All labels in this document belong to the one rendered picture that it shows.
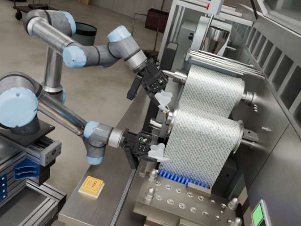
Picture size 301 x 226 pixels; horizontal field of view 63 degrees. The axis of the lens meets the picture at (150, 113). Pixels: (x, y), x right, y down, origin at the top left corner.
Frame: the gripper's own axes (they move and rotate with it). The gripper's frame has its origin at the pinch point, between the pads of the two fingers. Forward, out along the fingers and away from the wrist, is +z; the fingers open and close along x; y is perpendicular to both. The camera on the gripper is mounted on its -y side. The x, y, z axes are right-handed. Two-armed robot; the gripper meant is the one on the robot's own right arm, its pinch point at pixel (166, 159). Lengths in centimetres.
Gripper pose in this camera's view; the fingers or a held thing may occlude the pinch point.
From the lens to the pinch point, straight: 103.0
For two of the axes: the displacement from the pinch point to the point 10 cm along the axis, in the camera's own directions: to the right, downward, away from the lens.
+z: 9.5, 3.1, -0.6
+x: 2.0, -4.5, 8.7
